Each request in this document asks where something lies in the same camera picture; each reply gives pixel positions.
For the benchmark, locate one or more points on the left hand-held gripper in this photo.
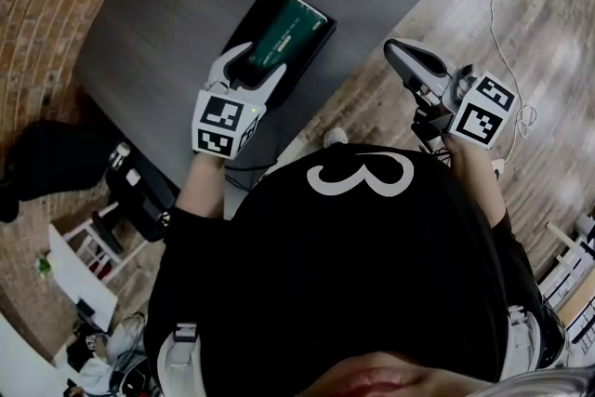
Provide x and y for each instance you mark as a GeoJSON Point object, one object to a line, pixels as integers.
{"type": "Point", "coordinates": [218, 125]}

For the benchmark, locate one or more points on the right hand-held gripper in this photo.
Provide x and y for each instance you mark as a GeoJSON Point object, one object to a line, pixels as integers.
{"type": "Point", "coordinates": [481, 121]}

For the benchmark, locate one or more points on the green tissue pack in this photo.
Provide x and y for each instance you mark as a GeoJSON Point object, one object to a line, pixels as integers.
{"type": "Point", "coordinates": [286, 32]}

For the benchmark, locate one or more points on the person's left forearm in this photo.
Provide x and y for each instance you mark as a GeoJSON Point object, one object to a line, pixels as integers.
{"type": "Point", "coordinates": [202, 186]}

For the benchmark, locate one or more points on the person's right forearm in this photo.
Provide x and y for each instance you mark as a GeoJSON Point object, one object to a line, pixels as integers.
{"type": "Point", "coordinates": [479, 181]}

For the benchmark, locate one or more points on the grey table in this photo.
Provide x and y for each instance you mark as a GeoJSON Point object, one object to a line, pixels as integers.
{"type": "Point", "coordinates": [186, 4]}

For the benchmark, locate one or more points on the person's white shoe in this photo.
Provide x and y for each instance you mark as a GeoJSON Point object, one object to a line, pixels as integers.
{"type": "Point", "coordinates": [335, 137]}

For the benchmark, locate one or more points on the black office chair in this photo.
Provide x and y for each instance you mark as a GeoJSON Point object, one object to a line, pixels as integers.
{"type": "Point", "coordinates": [70, 162]}

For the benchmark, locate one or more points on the person's black printed shirt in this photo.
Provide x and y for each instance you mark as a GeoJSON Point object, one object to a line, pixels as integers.
{"type": "Point", "coordinates": [334, 269]}

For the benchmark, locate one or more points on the white wooden rack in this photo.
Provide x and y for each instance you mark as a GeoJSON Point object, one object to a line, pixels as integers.
{"type": "Point", "coordinates": [572, 274]}

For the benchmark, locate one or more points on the small white side table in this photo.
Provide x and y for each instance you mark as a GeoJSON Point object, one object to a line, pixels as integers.
{"type": "Point", "coordinates": [83, 274]}

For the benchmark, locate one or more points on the small green object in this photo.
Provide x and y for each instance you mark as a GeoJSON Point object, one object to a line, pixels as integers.
{"type": "Point", "coordinates": [43, 267]}

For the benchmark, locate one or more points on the person's face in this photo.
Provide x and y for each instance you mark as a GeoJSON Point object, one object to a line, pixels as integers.
{"type": "Point", "coordinates": [386, 379]}

